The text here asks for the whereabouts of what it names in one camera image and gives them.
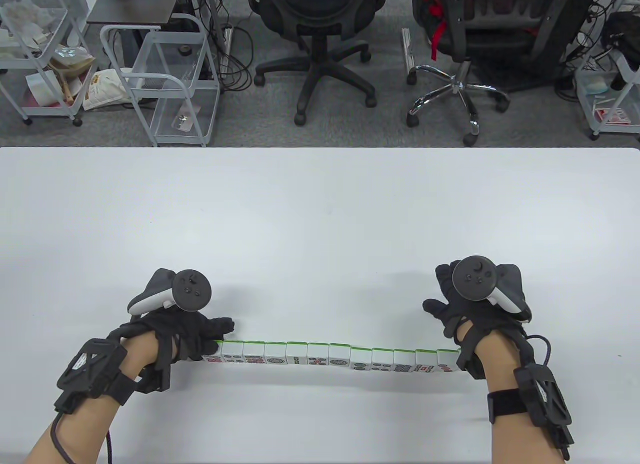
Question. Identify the dark desk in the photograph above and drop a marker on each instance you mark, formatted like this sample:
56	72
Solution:
135	2

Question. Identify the black white handheld controller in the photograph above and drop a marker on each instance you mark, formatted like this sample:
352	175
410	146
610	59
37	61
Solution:
192	290
476	278

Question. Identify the clear plastic bag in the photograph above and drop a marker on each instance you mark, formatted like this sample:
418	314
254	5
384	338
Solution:
70	59

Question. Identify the person's left hand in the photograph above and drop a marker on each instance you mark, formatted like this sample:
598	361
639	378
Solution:
190	334

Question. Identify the crumpled white plastic bag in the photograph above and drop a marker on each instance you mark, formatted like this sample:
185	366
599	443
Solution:
22	14

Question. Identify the person's right hand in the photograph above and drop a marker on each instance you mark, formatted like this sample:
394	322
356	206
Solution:
487	319

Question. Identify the white paper roll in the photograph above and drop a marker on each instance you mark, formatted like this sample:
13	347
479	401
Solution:
37	87

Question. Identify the row of mahjong tiles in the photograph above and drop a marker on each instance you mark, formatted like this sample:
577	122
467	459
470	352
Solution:
318	356

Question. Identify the red ribbon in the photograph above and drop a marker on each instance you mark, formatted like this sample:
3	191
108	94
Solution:
442	28

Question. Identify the person's left forearm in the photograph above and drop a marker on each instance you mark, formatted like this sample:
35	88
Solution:
75	429

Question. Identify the light blue face mask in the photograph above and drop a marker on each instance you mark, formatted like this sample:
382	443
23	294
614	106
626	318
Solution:
595	87

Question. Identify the printed paper bag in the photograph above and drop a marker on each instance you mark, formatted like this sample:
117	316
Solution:
102	89

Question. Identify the small clear packet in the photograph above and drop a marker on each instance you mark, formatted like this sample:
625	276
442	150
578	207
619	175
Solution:
182	122

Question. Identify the black mesh office chair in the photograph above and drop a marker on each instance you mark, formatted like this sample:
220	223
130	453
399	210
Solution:
314	64

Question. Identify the red white box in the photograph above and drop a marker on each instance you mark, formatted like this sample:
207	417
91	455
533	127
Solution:
612	115

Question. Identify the white power strip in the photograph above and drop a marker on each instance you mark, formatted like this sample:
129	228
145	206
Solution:
229	43
408	49

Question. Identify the black chrome-base office chair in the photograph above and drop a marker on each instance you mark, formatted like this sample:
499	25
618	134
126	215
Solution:
492	39

